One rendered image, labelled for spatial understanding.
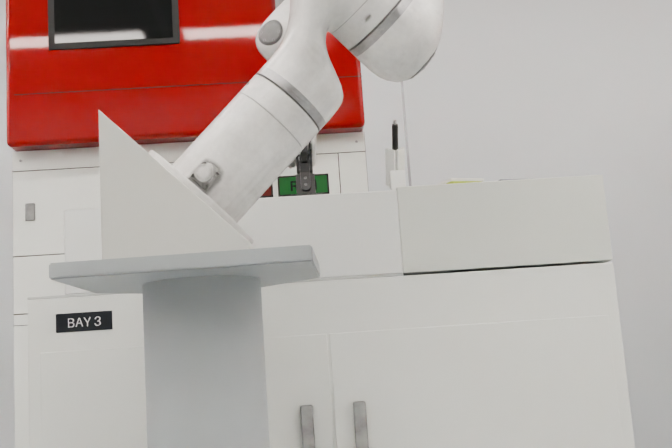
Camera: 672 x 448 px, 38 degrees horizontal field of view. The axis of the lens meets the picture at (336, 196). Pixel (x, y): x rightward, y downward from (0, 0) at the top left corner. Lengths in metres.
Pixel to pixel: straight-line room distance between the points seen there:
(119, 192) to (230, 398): 0.30
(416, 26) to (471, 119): 2.53
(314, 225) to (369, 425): 0.33
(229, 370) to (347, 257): 0.41
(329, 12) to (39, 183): 1.15
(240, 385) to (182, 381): 0.07
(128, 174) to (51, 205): 1.08
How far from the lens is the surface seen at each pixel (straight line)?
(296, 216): 1.62
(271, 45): 1.69
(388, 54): 1.38
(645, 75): 4.13
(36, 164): 2.36
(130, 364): 1.62
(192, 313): 1.27
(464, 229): 1.64
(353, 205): 1.63
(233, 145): 1.32
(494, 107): 3.93
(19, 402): 2.31
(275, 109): 1.33
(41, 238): 2.32
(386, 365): 1.60
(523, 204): 1.67
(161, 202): 1.24
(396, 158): 1.94
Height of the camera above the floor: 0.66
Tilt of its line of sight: 10 degrees up
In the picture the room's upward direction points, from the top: 4 degrees counter-clockwise
